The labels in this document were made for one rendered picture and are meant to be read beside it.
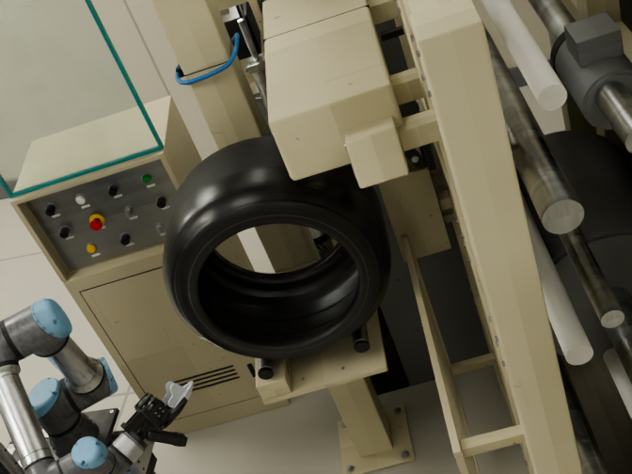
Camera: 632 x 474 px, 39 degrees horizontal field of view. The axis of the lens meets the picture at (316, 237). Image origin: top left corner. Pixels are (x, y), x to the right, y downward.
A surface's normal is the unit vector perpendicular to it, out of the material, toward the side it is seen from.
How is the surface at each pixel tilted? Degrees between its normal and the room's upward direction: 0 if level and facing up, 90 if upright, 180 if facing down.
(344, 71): 0
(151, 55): 90
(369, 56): 0
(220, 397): 90
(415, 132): 90
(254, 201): 43
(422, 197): 90
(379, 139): 72
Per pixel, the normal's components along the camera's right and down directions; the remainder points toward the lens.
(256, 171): -0.15, -0.79
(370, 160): -0.03, 0.33
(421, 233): 0.07, 0.60
